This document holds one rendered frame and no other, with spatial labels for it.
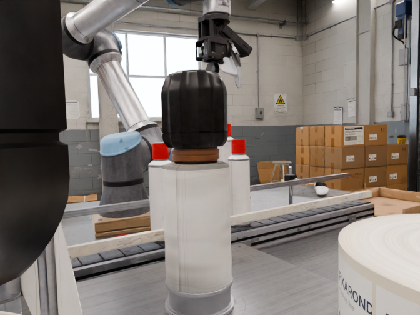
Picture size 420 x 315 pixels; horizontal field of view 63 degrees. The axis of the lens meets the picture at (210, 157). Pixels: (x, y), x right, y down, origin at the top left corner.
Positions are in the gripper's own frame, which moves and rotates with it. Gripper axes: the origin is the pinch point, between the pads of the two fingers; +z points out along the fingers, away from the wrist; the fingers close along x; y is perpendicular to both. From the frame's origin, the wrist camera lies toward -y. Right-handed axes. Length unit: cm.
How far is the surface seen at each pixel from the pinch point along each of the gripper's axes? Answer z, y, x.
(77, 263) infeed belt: 34, 45, 18
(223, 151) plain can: 16.6, 2.0, 1.5
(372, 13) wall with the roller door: -165, -453, -244
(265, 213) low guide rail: 30.6, 2.5, 19.4
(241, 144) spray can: 14.2, 7.4, 16.7
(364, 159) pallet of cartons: 47, -316, -164
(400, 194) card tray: 36, -72, 11
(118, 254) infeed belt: 34, 38, 18
